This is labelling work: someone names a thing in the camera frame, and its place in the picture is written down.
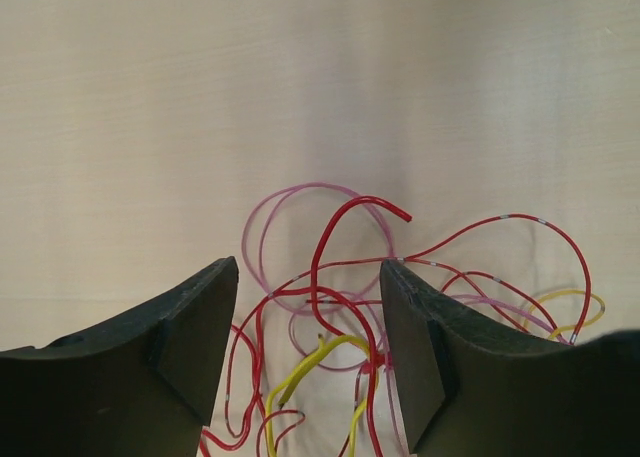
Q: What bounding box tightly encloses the red thin wire bundle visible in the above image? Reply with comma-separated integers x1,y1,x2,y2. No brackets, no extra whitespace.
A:
199,195,594,457

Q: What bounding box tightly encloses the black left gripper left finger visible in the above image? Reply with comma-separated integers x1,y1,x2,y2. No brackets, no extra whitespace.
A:
1,257,239,456

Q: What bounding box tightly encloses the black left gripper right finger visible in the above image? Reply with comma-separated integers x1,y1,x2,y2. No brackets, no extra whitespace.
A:
380,260,639,457

